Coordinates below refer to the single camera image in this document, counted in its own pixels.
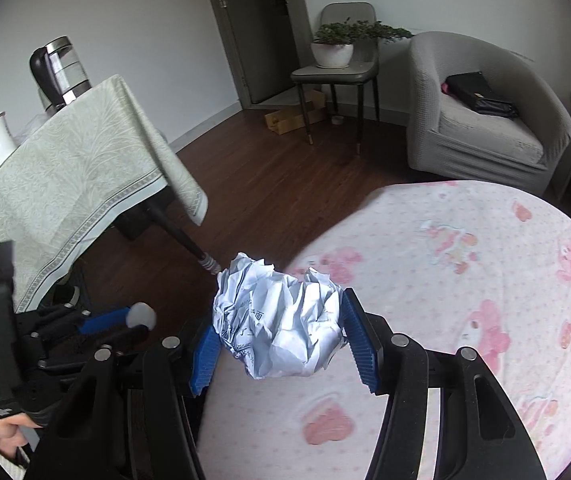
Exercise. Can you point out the black glass electric kettle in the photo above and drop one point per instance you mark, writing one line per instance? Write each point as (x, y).
(60, 70)

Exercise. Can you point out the flattened cardboard box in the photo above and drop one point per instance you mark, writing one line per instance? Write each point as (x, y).
(285, 120)

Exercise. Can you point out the black bag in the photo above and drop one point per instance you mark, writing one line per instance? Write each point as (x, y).
(475, 90)

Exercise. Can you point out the dark grey door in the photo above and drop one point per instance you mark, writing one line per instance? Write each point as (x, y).
(260, 35)

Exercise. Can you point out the white tissue ball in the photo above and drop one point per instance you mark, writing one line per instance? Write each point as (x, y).
(140, 316)

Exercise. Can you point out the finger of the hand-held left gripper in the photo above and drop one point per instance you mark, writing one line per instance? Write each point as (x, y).
(128, 340)
(103, 322)

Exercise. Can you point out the pink printed tablecloth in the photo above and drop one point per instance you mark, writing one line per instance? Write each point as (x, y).
(440, 285)

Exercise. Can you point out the person's left forearm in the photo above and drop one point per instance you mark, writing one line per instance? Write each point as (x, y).
(13, 467)

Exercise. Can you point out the dark box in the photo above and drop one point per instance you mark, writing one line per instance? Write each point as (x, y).
(135, 222)

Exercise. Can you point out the potted plant white pot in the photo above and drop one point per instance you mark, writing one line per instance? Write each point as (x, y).
(333, 55)

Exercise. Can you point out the white paper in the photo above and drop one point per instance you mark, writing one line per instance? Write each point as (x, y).
(275, 320)

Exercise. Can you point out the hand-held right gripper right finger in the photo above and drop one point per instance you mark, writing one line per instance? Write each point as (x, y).
(360, 345)

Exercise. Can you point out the black table leg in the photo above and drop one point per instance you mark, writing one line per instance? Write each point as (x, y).
(180, 240)

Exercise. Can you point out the green patterned tablecloth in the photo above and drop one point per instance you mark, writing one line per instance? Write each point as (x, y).
(65, 175)

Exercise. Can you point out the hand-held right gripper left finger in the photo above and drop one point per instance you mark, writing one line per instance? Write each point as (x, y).
(205, 360)

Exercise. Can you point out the grey armchair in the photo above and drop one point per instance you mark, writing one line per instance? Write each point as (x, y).
(490, 145)

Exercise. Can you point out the grey dining chair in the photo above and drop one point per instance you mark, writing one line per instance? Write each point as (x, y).
(345, 12)

